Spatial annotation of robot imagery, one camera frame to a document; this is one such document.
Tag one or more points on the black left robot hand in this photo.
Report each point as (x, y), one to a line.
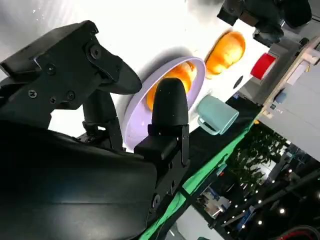
(267, 27)

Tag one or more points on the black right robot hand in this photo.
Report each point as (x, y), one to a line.
(75, 180)

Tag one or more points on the orange and white bread roll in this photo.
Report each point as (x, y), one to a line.
(182, 72)
(225, 55)

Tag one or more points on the beige wooden desk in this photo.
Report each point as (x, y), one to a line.
(287, 82)

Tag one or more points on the lilac plate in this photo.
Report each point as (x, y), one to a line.
(135, 120)

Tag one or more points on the pale green mug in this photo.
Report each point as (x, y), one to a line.
(217, 112)

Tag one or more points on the green cloth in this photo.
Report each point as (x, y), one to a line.
(200, 180)

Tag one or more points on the dark green plant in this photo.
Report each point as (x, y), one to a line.
(255, 160)

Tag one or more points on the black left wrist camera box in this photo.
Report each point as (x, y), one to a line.
(297, 12)

